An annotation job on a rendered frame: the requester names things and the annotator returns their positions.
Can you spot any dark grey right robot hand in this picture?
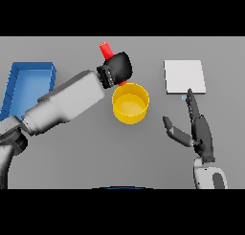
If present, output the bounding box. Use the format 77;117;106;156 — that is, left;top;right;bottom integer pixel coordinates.
162;87;216;164

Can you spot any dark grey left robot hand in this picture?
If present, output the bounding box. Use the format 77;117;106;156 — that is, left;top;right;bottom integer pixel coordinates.
96;51;133;90

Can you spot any red beaker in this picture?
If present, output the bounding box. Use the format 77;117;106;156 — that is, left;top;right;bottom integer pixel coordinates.
99;41;128;87

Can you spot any yellow bowl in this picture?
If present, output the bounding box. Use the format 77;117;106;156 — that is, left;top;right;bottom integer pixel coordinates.
111;82;150;125

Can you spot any pale square measuring scale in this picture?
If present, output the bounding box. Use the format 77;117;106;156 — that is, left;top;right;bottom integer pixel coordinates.
164;59;207;96

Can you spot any blue tray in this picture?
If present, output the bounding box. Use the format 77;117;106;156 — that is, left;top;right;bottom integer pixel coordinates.
0;61;57;122

